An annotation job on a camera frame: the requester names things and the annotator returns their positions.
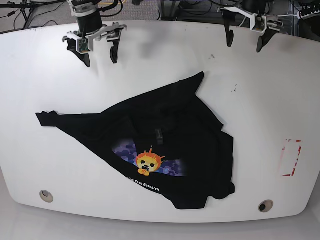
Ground left table cable grommet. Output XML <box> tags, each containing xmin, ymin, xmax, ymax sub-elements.
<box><xmin>39</xmin><ymin>190</ymin><xmax>54</xmax><ymax>203</ymax></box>

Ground black tripod stand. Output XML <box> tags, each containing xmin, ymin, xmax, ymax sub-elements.
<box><xmin>0</xmin><ymin>0</ymin><xmax>67</xmax><ymax>31</ymax></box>

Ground wrist camera board image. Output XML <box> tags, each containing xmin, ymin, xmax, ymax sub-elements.
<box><xmin>253</xmin><ymin>15</ymin><xmax>266</xmax><ymax>33</ymax></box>
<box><xmin>76</xmin><ymin>37</ymin><xmax>90</xmax><ymax>55</ymax></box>

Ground aluminium frame rack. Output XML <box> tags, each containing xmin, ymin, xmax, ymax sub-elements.
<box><xmin>156</xmin><ymin>0</ymin><xmax>301</xmax><ymax>37</ymax></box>

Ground table cable grommet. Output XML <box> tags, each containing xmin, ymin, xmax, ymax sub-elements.
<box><xmin>258</xmin><ymin>199</ymin><xmax>274</xmax><ymax>213</ymax></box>
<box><xmin>39</xmin><ymin>190</ymin><xmax>54</xmax><ymax>203</ymax></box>

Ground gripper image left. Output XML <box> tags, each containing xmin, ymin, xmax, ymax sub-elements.
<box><xmin>62</xmin><ymin>22</ymin><xmax>127</xmax><ymax>67</ymax></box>

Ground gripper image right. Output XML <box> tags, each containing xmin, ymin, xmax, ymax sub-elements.
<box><xmin>220</xmin><ymin>6</ymin><xmax>284</xmax><ymax>53</ymax></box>

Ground wrist camera board image left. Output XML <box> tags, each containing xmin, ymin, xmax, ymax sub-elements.
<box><xmin>76</xmin><ymin>37</ymin><xmax>90</xmax><ymax>55</ymax></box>

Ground right table cable grommet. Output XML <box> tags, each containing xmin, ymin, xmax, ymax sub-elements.
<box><xmin>258</xmin><ymin>199</ymin><xmax>274</xmax><ymax>213</ymax></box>

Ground black printed T-shirt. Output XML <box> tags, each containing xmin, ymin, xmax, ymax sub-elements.
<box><xmin>36</xmin><ymin>72</ymin><xmax>236</xmax><ymax>210</ymax></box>

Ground red tape marking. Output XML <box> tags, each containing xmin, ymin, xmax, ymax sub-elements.
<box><xmin>279</xmin><ymin>139</ymin><xmax>302</xmax><ymax>177</ymax></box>

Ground white power strip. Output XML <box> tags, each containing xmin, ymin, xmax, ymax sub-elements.
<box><xmin>298</xmin><ymin>4</ymin><xmax>320</xmax><ymax>20</ymax></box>

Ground wrist camera board image right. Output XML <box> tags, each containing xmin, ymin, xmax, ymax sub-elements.
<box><xmin>253</xmin><ymin>15</ymin><xmax>266</xmax><ymax>33</ymax></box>

